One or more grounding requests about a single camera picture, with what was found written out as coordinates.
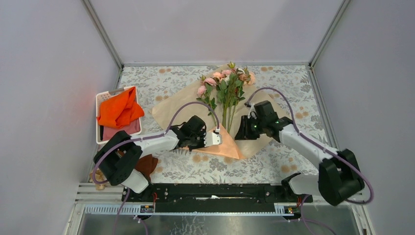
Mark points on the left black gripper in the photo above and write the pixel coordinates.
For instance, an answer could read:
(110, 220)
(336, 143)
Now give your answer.
(201, 134)

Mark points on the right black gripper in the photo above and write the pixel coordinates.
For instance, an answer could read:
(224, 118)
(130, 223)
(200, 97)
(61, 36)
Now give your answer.
(243, 133)

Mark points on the beige kraft wrapping paper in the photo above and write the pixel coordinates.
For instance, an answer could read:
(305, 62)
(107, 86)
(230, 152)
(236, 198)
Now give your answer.
(231, 148)

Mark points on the pink fake flower bouquet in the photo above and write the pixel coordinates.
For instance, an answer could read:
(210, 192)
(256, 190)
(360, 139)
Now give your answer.
(226, 88)

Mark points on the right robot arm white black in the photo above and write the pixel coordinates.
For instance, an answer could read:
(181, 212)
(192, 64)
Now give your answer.
(338, 176)

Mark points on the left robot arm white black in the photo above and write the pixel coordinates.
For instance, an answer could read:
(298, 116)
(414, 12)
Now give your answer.
(119, 156)

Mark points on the brown cloth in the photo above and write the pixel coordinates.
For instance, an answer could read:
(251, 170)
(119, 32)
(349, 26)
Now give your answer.
(146, 165)

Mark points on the floral patterned table mat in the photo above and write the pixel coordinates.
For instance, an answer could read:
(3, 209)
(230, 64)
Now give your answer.
(289, 86)

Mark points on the orange cloth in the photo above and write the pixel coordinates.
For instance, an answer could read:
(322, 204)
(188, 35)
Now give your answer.
(118, 111)

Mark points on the white plastic basket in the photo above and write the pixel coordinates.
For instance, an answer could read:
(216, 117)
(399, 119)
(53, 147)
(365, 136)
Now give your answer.
(103, 134)

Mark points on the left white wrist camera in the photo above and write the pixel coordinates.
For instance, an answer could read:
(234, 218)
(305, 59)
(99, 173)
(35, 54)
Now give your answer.
(212, 138)

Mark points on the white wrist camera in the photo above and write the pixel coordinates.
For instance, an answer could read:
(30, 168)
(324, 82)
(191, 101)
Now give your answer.
(212, 138)
(252, 112)

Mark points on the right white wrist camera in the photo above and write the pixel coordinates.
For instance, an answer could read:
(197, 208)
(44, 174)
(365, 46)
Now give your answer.
(252, 112)

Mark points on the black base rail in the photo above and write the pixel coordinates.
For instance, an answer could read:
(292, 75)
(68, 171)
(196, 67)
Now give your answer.
(221, 198)

